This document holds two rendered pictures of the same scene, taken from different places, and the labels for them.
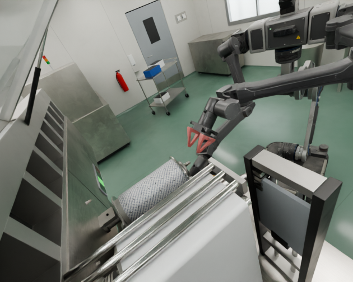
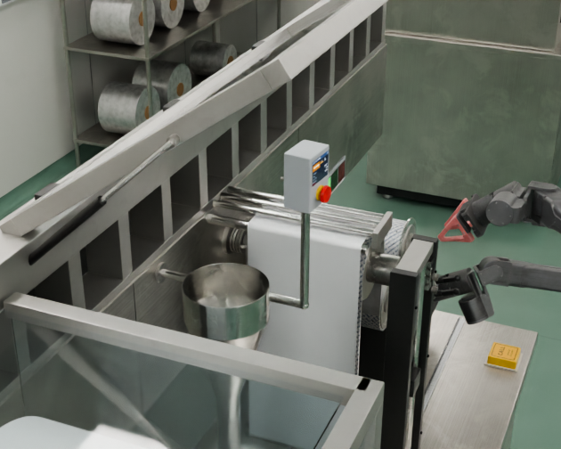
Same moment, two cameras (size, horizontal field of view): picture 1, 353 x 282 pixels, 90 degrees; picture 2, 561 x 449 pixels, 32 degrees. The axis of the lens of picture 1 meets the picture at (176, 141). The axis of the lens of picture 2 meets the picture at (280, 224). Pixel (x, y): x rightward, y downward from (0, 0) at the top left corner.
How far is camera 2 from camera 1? 167 cm
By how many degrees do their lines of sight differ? 35
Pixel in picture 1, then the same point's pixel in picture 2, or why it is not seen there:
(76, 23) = not seen: outside the picture
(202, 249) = not seen: hidden behind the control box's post
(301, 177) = (408, 262)
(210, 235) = (319, 238)
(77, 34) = not seen: outside the picture
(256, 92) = (556, 220)
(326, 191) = (401, 272)
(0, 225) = (233, 122)
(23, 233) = (235, 138)
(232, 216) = (343, 243)
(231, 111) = (499, 212)
